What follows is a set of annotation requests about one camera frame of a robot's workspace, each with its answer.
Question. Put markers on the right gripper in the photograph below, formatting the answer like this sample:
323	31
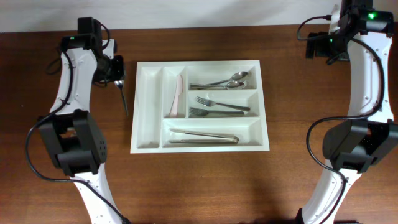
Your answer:
313	47

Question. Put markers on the small shiny teaspoon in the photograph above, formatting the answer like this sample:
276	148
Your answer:
120	85

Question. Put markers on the white plastic knife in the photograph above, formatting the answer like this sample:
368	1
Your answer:
178	91

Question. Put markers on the steel tablespoon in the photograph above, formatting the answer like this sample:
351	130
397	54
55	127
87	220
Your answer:
229	85
240	76

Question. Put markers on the steel fork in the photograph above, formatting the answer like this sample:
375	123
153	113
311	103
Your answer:
209	103
203	112

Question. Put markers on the metal kitchen tongs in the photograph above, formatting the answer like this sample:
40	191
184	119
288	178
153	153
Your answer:
213	138

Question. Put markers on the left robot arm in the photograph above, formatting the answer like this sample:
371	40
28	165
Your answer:
73	140

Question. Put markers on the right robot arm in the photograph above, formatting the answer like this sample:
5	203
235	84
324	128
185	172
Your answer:
361	35

